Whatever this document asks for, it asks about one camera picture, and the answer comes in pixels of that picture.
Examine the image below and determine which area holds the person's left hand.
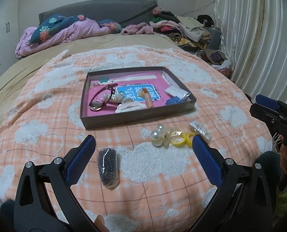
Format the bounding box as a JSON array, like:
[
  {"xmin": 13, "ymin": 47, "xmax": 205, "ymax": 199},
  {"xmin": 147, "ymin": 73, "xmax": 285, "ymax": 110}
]
[{"xmin": 94, "ymin": 215, "xmax": 107, "ymax": 232}]

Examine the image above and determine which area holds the grey headboard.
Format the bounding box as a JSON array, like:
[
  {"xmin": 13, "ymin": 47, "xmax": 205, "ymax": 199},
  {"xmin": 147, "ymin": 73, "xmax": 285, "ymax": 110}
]
[{"xmin": 38, "ymin": 0, "xmax": 158, "ymax": 28}]

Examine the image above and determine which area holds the pile of clothes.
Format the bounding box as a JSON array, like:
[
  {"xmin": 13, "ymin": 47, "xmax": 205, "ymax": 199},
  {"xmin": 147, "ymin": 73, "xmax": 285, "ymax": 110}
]
[{"xmin": 149, "ymin": 6, "xmax": 213, "ymax": 51}]

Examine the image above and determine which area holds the striped cream curtain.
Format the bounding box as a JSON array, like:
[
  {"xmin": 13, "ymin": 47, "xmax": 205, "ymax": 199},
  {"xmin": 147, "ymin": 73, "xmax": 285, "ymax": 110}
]
[{"xmin": 212, "ymin": 0, "xmax": 287, "ymax": 116}]

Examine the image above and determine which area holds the white wardrobe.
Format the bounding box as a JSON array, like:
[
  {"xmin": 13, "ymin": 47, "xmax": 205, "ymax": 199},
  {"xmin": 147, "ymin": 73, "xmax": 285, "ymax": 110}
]
[{"xmin": 0, "ymin": 0, "xmax": 21, "ymax": 85}]

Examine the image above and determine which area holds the grey cushion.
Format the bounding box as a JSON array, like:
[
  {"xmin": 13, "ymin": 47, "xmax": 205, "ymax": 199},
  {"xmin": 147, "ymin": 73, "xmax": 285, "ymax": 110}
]
[{"xmin": 206, "ymin": 28, "xmax": 222, "ymax": 51}]

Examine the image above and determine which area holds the tan bed sheet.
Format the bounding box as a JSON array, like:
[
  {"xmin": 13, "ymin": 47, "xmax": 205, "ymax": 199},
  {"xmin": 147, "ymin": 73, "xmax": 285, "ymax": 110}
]
[{"xmin": 0, "ymin": 32, "xmax": 190, "ymax": 102}]

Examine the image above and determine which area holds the shallow brown cardboard box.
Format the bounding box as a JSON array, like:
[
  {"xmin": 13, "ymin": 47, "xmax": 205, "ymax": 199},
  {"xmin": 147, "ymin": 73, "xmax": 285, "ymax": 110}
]
[{"xmin": 79, "ymin": 66, "xmax": 197, "ymax": 130}]

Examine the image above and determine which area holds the red bag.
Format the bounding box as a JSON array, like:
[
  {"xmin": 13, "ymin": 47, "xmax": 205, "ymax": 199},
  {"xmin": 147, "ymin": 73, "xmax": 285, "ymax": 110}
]
[{"xmin": 217, "ymin": 66, "xmax": 233, "ymax": 78}]

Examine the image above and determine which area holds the white wire basket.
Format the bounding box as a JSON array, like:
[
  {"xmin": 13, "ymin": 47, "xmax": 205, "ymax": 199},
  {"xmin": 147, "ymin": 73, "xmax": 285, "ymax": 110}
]
[{"xmin": 270, "ymin": 130, "xmax": 283, "ymax": 155}]

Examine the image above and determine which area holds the bag of clothes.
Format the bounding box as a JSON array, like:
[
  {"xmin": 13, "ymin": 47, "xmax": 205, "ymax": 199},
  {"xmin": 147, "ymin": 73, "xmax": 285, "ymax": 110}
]
[{"xmin": 199, "ymin": 48, "xmax": 232, "ymax": 69}]

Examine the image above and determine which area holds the pink fluffy garment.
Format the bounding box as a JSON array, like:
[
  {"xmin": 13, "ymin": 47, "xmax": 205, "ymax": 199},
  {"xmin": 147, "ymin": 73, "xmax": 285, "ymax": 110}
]
[{"xmin": 121, "ymin": 22, "xmax": 155, "ymax": 35}]

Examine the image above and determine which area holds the dark bead bracelet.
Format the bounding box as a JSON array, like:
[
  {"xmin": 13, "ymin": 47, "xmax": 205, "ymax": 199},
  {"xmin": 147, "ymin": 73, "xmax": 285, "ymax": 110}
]
[{"xmin": 97, "ymin": 147, "xmax": 121, "ymax": 189}]

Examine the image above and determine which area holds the black garment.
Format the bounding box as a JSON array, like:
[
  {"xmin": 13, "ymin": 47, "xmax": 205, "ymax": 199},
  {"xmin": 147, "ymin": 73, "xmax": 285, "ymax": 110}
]
[{"xmin": 197, "ymin": 14, "xmax": 215, "ymax": 28}]

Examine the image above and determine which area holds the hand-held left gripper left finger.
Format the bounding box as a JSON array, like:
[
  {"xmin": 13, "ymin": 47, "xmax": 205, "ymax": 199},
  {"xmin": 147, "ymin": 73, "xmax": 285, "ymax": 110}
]
[{"xmin": 13, "ymin": 135, "xmax": 97, "ymax": 232}]

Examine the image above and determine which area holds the wristwatch with maroon strap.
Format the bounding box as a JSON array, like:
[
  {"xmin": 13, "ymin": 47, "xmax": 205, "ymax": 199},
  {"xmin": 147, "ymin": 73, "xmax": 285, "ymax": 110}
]
[{"xmin": 89, "ymin": 83, "xmax": 117, "ymax": 112}]

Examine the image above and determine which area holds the earring card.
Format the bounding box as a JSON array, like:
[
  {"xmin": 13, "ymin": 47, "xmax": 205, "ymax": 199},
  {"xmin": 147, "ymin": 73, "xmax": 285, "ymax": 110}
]
[{"xmin": 189, "ymin": 121, "xmax": 213, "ymax": 141}]

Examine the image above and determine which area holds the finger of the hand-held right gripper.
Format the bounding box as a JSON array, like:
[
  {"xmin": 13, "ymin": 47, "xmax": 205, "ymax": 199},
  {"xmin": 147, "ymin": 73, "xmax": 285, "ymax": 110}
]
[
  {"xmin": 249, "ymin": 103, "xmax": 287, "ymax": 129},
  {"xmin": 255, "ymin": 94, "xmax": 282, "ymax": 110}
]

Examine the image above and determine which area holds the person's right hand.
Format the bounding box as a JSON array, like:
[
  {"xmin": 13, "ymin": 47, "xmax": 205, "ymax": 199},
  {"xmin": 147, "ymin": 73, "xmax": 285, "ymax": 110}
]
[{"xmin": 280, "ymin": 135, "xmax": 287, "ymax": 173}]

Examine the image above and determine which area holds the pearl and yellow ring set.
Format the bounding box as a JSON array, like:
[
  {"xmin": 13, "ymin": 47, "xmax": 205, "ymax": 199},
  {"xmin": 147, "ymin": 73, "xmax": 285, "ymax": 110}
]
[{"xmin": 151, "ymin": 124, "xmax": 196, "ymax": 148}]

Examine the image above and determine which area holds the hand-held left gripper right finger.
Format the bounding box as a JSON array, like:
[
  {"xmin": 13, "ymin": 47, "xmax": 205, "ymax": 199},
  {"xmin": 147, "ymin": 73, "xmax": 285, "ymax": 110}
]
[{"xmin": 192, "ymin": 135, "xmax": 278, "ymax": 232}]

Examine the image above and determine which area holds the orange plaid cloud blanket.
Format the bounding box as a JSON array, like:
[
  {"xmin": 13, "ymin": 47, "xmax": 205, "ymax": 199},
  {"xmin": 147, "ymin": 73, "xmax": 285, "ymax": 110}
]
[{"xmin": 0, "ymin": 47, "xmax": 273, "ymax": 232}]

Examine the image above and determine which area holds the pink floral quilt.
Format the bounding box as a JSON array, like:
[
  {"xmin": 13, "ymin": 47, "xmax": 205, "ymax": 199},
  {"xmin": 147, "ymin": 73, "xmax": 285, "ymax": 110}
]
[{"xmin": 15, "ymin": 14, "xmax": 122, "ymax": 58}]

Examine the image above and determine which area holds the wall cable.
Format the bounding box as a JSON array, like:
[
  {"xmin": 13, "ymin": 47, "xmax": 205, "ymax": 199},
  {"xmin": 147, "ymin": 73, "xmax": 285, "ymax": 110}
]
[{"xmin": 182, "ymin": 0, "xmax": 215, "ymax": 16}]

